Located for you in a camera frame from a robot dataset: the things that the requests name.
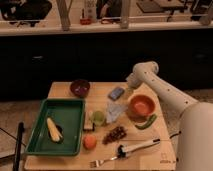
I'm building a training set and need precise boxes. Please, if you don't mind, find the blue-grey sponge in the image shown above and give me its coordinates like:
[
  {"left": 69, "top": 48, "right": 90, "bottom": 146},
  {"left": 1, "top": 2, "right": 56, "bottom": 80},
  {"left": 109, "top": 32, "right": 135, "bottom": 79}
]
[{"left": 108, "top": 87, "right": 124, "bottom": 101}]

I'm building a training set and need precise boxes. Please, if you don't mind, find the red object on shelf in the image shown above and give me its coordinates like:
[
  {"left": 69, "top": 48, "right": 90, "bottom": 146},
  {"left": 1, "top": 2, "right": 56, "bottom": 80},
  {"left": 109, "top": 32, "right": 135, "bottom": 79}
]
[{"left": 80, "top": 13, "right": 92, "bottom": 25}]

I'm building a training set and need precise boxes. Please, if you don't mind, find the light blue cloth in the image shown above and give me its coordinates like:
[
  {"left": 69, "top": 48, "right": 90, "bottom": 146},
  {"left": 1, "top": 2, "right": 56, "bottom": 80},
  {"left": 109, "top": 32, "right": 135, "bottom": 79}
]
[{"left": 106, "top": 102, "right": 127, "bottom": 124}]

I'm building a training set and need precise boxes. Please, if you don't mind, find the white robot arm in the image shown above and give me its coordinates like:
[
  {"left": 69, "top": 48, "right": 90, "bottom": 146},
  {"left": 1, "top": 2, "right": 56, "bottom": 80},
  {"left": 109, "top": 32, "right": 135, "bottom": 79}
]
[{"left": 126, "top": 61, "right": 213, "bottom": 171}]

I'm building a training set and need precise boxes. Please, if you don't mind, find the dark purple bowl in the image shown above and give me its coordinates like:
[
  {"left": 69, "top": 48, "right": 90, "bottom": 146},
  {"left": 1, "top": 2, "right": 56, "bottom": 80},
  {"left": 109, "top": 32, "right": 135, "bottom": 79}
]
[{"left": 70, "top": 79, "right": 90, "bottom": 98}]

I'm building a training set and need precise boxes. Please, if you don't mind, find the small wooden block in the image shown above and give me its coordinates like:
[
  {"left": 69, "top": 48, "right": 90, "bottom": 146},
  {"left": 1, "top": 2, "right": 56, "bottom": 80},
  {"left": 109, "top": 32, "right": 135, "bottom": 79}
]
[{"left": 83, "top": 112, "right": 94, "bottom": 131}]

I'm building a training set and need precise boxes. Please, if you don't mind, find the black office chair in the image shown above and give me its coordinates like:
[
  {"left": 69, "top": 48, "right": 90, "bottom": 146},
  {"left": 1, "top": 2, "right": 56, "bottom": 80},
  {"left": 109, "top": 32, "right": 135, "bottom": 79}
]
[{"left": 0, "top": 0, "right": 52, "bottom": 27}]

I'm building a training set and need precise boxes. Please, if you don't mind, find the silver fork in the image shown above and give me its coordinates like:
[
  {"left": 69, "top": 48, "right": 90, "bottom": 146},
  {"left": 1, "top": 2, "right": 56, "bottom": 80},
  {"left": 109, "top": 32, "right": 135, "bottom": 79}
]
[{"left": 90, "top": 156, "right": 118, "bottom": 168}]

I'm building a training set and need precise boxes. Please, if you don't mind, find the green chili pepper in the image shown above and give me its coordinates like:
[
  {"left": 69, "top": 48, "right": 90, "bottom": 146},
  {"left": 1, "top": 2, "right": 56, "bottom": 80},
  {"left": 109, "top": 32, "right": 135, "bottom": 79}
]
[{"left": 135, "top": 114, "right": 157, "bottom": 130}]

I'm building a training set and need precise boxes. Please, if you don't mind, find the white handled dish brush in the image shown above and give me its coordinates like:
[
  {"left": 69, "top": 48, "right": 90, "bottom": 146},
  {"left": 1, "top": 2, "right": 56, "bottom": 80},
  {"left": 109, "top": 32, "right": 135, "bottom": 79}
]
[{"left": 117, "top": 139, "right": 160, "bottom": 158}]

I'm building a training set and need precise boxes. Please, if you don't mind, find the black pole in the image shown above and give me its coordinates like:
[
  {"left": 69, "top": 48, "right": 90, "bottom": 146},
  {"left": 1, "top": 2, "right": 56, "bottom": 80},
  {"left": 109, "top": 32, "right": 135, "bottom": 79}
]
[{"left": 12, "top": 122, "right": 24, "bottom": 171}]

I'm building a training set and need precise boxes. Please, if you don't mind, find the yellow corn cob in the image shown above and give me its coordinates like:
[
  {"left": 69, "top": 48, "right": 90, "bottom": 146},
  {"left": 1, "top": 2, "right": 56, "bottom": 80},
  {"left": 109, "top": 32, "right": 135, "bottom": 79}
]
[{"left": 47, "top": 117, "right": 63, "bottom": 142}]

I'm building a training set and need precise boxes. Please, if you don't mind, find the green cup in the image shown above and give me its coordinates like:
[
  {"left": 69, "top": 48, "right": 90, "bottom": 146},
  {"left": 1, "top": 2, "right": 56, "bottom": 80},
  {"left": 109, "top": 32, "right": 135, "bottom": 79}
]
[{"left": 91, "top": 111, "right": 105, "bottom": 126}]

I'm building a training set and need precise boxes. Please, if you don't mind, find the orange round fruit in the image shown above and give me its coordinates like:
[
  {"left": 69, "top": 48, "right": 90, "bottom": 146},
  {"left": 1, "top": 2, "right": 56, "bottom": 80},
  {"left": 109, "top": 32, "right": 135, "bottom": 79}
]
[{"left": 83, "top": 134, "right": 97, "bottom": 150}]

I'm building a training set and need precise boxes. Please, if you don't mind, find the black cable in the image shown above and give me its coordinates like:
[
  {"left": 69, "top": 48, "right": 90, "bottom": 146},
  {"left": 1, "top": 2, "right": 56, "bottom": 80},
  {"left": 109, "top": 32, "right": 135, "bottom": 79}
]
[{"left": 169, "top": 130, "right": 181, "bottom": 139}]

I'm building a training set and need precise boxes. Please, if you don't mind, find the green plastic tray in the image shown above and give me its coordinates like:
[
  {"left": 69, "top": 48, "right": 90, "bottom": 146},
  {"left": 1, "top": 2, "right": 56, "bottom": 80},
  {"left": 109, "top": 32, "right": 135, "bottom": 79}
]
[{"left": 26, "top": 99, "right": 85, "bottom": 156}]

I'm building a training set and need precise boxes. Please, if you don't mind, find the orange bowl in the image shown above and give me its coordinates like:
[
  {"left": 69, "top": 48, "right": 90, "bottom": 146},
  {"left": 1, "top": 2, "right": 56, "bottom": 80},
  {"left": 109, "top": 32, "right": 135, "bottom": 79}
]
[{"left": 128, "top": 95, "right": 155, "bottom": 117}]

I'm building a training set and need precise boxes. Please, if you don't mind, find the dark grape bunch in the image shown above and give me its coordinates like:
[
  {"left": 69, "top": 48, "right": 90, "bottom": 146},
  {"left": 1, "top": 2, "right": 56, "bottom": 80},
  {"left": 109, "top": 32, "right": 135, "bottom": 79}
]
[{"left": 102, "top": 126, "right": 127, "bottom": 145}]

